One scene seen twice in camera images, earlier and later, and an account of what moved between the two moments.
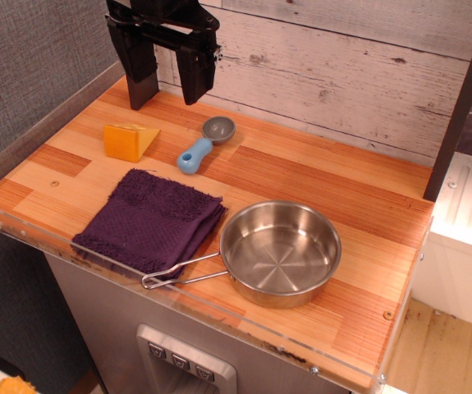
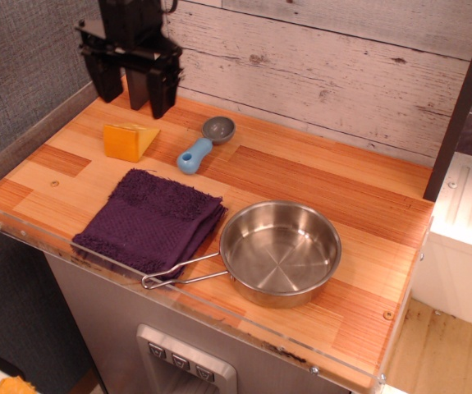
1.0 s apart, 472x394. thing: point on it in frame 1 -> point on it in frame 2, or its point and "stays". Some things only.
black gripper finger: [136, 49] -> [107, 70]
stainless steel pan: [277, 254] stays
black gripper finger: [196, 70] -> [163, 81]
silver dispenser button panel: [174, 365] stays
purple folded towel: [150, 224] stays
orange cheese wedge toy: [126, 142] stays
